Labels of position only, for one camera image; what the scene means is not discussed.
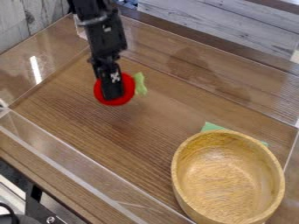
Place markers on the green cloth piece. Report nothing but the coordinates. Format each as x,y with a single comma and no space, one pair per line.
210,126

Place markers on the black metal table mount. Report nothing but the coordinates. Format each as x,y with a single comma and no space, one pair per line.
35,209

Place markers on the red plush tomato toy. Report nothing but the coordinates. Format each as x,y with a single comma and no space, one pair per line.
134,87

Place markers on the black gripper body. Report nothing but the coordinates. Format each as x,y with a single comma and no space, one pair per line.
99,18

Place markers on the wooden oval bowl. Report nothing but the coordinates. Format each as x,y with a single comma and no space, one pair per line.
227,179

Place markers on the clear acrylic tray wall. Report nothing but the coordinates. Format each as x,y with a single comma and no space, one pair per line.
102,158

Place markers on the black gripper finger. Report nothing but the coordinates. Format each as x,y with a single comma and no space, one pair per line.
107,72

